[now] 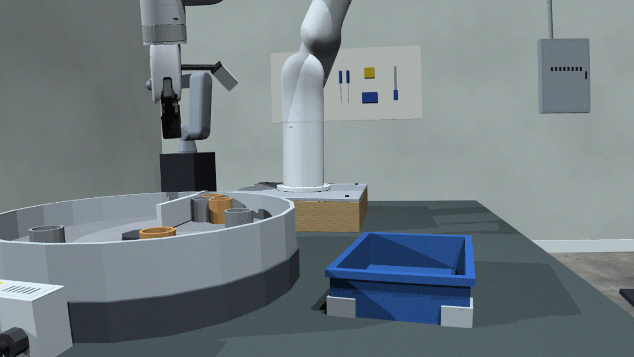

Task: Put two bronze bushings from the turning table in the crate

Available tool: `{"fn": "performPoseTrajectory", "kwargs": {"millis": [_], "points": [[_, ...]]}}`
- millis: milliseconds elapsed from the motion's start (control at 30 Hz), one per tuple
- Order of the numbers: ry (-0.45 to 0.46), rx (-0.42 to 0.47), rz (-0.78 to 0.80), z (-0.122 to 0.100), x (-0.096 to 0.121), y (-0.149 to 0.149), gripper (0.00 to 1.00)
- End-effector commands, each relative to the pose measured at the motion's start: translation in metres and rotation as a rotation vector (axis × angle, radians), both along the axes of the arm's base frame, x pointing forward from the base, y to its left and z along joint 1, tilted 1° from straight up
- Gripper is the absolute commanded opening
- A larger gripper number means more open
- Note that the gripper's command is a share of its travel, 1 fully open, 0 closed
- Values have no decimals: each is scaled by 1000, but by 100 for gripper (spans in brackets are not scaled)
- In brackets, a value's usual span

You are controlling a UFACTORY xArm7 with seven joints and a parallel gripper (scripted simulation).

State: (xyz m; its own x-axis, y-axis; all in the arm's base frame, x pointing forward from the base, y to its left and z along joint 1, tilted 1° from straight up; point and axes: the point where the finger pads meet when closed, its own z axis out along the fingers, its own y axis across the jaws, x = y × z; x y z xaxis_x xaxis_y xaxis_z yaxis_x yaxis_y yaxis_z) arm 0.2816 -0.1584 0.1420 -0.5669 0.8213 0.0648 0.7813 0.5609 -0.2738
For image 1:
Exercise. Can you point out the blue open-top crate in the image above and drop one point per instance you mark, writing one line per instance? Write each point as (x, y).
(411, 295)

